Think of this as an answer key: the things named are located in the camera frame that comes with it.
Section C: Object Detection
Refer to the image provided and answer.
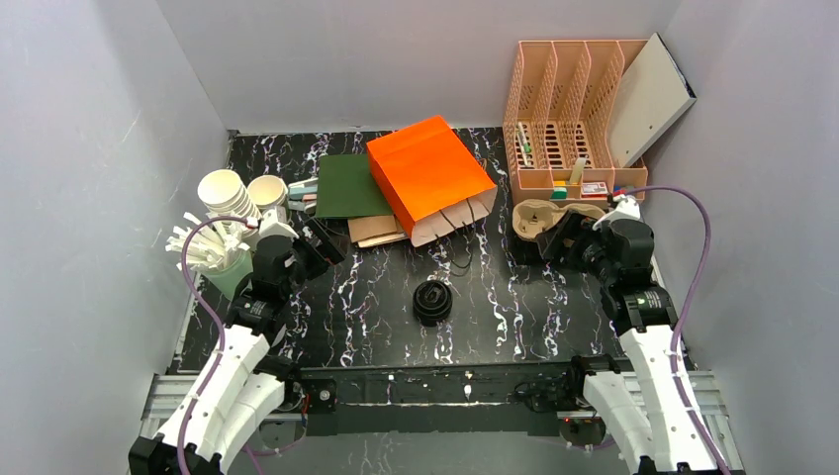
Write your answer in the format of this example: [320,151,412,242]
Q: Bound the orange paper bag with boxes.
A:
[367,116,498,247]

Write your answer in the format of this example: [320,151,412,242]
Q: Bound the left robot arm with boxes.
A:
[128,219,350,474]

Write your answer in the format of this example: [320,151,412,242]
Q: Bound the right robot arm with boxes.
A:
[537,211,730,474]

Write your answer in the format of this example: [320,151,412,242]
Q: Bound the brown kraft paper bag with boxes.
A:
[347,215,408,248]

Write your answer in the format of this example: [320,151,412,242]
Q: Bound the stack of pulp cup carriers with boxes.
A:
[512,199,606,242]

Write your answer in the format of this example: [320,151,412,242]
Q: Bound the red small box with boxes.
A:
[581,182,609,199]

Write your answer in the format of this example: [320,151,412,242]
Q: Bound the green paper bag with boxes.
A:
[316,154,393,219]

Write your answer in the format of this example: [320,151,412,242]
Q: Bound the pink desk file organizer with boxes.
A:
[503,40,648,208]

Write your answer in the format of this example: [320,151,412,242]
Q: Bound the green cup of straws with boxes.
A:
[164,212,254,302]

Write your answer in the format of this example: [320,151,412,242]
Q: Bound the tall stack paper cups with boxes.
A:
[197,169,262,220]

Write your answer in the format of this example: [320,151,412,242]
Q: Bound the black cup lids stack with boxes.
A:
[412,279,453,327]

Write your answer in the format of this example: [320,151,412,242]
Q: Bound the white board panel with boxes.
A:
[606,33,697,168]

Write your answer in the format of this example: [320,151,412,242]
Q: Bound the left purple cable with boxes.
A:
[176,216,263,475]

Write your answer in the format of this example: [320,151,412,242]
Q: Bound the purple cable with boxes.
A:
[609,186,732,475]
[176,216,263,475]

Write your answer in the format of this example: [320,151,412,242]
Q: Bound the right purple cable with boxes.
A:
[609,186,732,475]

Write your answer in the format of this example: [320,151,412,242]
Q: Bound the metal base rail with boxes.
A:
[139,361,745,473]

